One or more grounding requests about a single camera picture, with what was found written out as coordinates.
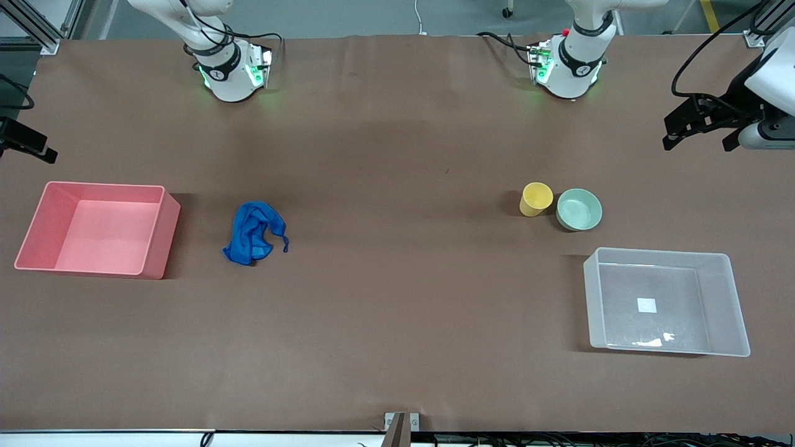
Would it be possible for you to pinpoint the pale green bowl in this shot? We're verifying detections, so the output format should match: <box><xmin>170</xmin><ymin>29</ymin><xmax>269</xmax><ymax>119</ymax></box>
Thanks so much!
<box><xmin>556</xmin><ymin>188</ymin><xmax>603</xmax><ymax>232</ymax></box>

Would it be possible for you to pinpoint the yellow plastic cup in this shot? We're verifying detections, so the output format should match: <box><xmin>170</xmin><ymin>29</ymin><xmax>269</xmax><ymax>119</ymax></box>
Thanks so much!
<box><xmin>519</xmin><ymin>182</ymin><xmax>554</xmax><ymax>218</ymax></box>

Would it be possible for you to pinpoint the blue microfibre cloth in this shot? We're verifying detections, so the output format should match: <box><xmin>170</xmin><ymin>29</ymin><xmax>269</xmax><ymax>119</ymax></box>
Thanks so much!
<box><xmin>222</xmin><ymin>201</ymin><xmax>290</xmax><ymax>267</ymax></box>

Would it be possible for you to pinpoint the clear plastic box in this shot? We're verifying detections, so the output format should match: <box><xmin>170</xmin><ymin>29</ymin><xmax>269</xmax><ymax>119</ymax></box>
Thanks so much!
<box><xmin>583</xmin><ymin>246</ymin><xmax>752</xmax><ymax>358</ymax></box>

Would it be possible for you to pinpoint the pink plastic bin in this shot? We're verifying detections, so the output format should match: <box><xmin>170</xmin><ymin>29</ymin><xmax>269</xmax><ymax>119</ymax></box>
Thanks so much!
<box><xmin>14</xmin><ymin>181</ymin><xmax>182</xmax><ymax>281</ymax></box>

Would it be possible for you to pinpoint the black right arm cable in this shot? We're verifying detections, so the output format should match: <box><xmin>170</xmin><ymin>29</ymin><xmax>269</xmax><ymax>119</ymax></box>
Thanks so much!
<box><xmin>0</xmin><ymin>74</ymin><xmax>34</xmax><ymax>111</ymax></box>

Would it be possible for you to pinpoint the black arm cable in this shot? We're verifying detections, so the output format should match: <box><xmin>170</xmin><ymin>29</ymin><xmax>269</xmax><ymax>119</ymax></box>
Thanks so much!
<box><xmin>0</xmin><ymin>74</ymin><xmax>34</xmax><ymax>111</ymax></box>
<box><xmin>672</xmin><ymin>0</ymin><xmax>771</xmax><ymax>100</ymax></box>

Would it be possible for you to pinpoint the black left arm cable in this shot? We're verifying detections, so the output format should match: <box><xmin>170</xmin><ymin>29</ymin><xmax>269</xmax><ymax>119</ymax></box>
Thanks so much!
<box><xmin>672</xmin><ymin>0</ymin><xmax>771</xmax><ymax>100</ymax></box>

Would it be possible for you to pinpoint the aluminium frame post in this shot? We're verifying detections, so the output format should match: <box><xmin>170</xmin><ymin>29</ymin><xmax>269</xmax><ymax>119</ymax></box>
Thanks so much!
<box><xmin>743</xmin><ymin>0</ymin><xmax>795</xmax><ymax>49</ymax></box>
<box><xmin>0</xmin><ymin>0</ymin><xmax>84</xmax><ymax>55</ymax></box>

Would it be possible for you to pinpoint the metal table edge bracket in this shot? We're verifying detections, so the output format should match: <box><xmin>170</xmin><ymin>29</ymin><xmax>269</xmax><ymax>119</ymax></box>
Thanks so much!
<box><xmin>384</xmin><ymin>412</ymin><xmax>420</xmax><ymax>447</ymax></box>

